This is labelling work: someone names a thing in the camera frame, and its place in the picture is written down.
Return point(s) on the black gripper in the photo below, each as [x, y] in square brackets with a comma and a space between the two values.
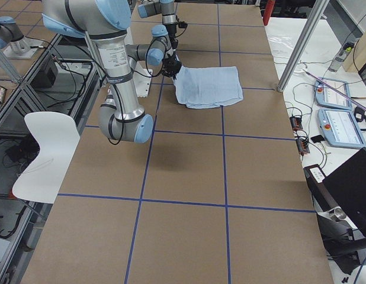
[171, 64]
[170, 31]

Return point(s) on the light blue button-up shirt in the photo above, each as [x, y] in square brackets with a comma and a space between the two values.
[209, 87]

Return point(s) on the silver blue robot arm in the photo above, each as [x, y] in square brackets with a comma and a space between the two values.
[121, 117]
[169, 18]

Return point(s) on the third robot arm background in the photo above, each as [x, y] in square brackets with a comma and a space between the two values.
[9, 31]

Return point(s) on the red cylinder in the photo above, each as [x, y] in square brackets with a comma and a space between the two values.
[268, 11]

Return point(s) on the white plastic chair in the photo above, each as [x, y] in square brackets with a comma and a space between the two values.
[57, 138]

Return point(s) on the black power strip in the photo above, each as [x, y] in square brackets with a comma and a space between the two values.
[302, 145]
[296, 123]

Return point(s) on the upper blue teach pendant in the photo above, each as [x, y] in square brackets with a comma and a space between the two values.
[327, 97]

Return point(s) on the blue teach pendant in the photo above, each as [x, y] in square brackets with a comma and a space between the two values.
[340, 128]
[327, 97]

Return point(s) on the clear water bottle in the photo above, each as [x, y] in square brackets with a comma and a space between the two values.
[341, 56]

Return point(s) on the lower blue teach pendant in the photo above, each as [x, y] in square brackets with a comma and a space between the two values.
[340, 128]

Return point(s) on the black laptop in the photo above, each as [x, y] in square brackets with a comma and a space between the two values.
[347, 186]

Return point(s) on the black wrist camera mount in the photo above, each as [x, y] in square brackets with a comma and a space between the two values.
[182, 25]

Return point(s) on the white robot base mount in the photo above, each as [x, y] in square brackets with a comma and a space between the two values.
[142, 79]

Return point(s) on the aluminium frame post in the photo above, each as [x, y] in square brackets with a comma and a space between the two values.
[307, 31]

